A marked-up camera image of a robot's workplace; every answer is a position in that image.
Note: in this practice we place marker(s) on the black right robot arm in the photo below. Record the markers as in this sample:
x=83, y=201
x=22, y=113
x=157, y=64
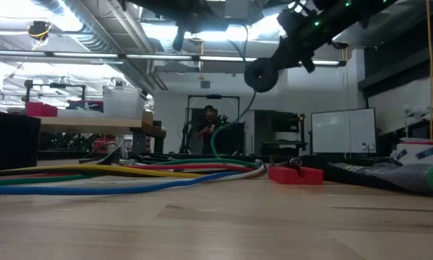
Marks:
x=357, y=14

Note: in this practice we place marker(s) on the cardboard box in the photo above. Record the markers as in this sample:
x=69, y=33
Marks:
x=147, y=118

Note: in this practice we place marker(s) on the grey square wall vent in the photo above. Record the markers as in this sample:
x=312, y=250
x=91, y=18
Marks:
x=205, y=85

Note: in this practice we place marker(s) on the clear plastic storage bin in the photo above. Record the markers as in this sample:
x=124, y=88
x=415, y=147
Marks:
x=124, y=104

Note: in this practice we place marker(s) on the small black metal tool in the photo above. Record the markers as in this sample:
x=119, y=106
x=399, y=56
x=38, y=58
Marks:
x=295, y=162

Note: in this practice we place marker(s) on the wooden workbench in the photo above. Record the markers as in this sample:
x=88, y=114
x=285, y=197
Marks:
x=93, y=125

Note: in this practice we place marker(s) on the white board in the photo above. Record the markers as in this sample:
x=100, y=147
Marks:
x=342, y=131

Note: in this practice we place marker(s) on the black grey work glove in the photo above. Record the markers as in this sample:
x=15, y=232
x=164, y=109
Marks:
x=393, y=177

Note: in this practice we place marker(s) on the long ceiling light bar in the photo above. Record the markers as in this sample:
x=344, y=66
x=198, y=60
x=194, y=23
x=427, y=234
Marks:
x=158, y=57

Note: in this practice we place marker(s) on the red and white box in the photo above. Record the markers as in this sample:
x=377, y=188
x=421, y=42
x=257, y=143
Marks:
x=422, y=153

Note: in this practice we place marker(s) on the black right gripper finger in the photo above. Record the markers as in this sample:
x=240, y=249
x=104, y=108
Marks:
x=285, y=54

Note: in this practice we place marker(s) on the black shelving unit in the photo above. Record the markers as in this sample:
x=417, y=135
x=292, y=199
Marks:
x=277, y=133

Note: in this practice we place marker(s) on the black frame rig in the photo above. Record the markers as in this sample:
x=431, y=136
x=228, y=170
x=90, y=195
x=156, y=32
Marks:
x=234, y=141
x=55, y=86

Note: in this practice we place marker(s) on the red studded block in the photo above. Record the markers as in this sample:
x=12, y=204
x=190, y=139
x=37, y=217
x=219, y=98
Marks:
x=295, y=176

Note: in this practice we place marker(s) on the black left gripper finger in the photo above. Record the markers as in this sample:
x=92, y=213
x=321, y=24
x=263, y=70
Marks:
x=179, y=38

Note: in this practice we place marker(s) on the person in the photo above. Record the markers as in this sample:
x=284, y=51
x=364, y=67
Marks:
x=209, y=130

